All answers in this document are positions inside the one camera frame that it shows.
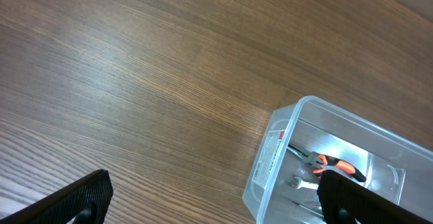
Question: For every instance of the clear plastic container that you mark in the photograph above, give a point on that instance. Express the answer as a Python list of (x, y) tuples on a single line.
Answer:
[(313, 136)]

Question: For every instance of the orange black needle-nose pliers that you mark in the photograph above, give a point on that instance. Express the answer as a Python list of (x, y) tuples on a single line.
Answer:
[(319, 162)]

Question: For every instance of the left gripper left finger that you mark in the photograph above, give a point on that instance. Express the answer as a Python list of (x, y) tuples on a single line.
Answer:
[(86, 200)]

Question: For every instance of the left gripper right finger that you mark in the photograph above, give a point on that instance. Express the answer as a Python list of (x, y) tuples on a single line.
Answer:
[(344, 201)]

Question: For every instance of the silver socket wrench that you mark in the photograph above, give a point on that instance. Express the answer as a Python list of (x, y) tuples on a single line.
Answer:
[(298, 183)]

